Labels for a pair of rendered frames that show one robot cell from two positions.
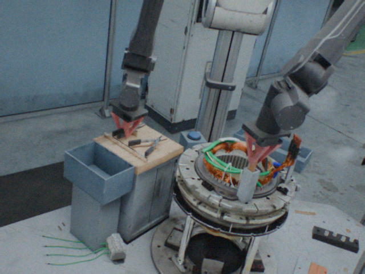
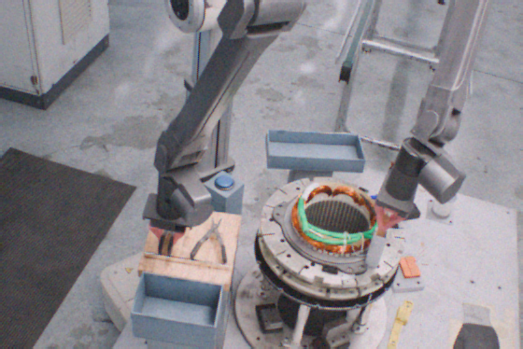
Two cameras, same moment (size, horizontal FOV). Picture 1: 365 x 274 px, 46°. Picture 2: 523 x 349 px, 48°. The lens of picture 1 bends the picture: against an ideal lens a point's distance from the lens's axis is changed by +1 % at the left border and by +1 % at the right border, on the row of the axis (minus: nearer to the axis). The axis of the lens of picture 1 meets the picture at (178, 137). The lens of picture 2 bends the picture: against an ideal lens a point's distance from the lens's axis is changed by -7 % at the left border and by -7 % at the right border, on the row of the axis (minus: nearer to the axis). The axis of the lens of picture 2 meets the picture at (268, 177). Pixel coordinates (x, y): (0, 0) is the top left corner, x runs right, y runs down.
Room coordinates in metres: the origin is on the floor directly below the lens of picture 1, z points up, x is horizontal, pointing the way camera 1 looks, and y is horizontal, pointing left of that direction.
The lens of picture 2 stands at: (0.31, 0.50, 2.04)
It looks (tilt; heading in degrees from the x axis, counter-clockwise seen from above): 41 degrees down; 325
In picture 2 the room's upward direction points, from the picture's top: 8 degrees clockwise
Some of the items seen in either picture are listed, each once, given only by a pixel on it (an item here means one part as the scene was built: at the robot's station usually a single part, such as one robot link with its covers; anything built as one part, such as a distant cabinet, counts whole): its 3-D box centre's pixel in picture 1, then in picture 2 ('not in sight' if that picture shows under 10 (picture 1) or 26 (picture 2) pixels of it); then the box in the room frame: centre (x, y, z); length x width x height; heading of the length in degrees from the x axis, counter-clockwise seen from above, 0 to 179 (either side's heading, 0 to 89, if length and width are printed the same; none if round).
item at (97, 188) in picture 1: (96, 200); (178, 337); (0.98, 0.20, 0.92); 0.17 x 0.11 x 0.28; 55
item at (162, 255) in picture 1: (214, 252); (312, 307); (1.00, -0.17, 0.80); 0.39 x 0.39 x 0.01
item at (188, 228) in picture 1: (186, 236); (302, 320); (0.92, -0.07, 0.91); 0.02 x 0.02 x 0.21
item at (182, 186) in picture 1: (189, 192); (304, 283); (0.92, -0.05, 1.06); 0.09 x 0.04 x 0.01; 46
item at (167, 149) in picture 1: (138, 146); (190, 244); (1.11, 0.11, 1.05); 0.20 x 0.19 x 0.02; 145
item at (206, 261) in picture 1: (211, 268); (336, 333); (0.88, -0.16, 0.85); 0.06 x 0.04 x 0.05; 88
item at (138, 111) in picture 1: (129, 100); (171, 202); (1.11, 0.16, 1.19); 0.10 x 0.07 x 0.07; 55
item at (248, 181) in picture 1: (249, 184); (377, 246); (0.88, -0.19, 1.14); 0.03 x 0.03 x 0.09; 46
